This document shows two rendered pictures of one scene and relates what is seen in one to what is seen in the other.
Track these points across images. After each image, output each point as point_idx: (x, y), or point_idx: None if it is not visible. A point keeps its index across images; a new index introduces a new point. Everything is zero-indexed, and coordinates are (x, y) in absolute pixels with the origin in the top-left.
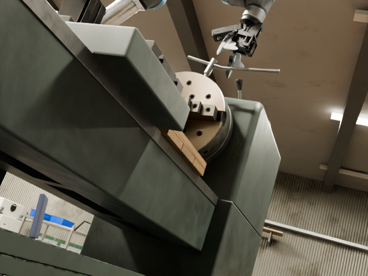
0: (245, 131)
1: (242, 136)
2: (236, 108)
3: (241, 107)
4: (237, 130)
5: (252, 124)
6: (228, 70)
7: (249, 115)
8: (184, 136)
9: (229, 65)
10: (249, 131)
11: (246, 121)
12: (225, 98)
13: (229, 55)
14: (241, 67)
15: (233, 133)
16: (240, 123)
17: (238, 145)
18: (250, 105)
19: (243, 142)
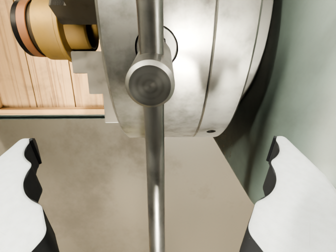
0: (227, 156)
1: (225, 149)
2: (254, 148)
3: (255, 165)
4: (229, 141)
5: (236, 177)
6: (273, 156)
7: (241, 177)
8: (31, 114)
9: (265, 179)
10: (230, 166)
11: (236, 166)
12: (300, 109)
13: (248, 226)
14: (149, 231)
15: (227, 130)
16: (235, 149)
17: (219, 138)
18: (259, 192)
19: (221, 149)
